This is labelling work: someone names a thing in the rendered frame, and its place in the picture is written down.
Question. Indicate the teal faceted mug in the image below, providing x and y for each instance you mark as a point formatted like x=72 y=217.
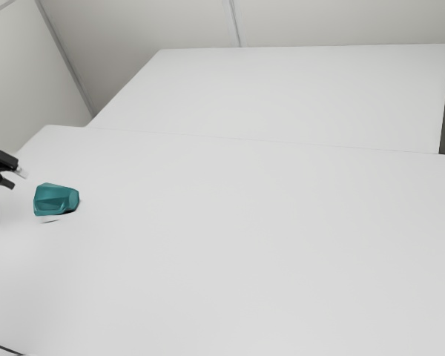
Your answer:
x=53 y=200

